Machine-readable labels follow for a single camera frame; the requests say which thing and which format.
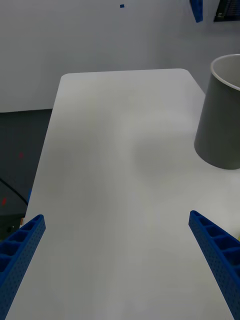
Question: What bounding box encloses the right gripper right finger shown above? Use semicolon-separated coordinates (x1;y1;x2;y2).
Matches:
188;210;240;320

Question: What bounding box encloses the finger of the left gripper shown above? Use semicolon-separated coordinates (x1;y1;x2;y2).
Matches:
189;0;204;24

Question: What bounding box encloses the grey plastic bin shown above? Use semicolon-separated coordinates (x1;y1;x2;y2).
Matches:
194;53;240;170

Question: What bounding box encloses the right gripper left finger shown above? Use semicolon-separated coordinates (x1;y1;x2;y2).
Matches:
0;214;47;320

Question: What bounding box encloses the black floor cable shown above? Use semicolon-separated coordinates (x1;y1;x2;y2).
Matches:
0;177;29;206

